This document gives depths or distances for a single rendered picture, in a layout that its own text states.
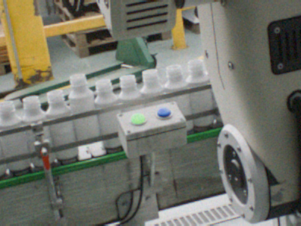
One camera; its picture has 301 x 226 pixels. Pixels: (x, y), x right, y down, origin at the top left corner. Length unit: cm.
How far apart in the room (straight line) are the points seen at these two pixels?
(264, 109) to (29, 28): 522
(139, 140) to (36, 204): 32
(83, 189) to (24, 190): 14
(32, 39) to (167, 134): 467
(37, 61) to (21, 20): 39
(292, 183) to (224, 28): 25
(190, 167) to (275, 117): 77
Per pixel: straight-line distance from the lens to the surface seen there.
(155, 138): 150
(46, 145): 155
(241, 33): 93
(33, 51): 614
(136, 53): 597
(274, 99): 96
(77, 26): 656
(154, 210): 172
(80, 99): 161
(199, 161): 172
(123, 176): 167
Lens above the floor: 160
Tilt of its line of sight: 18 degrees down
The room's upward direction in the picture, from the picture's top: 9 degrees counter-clockwise
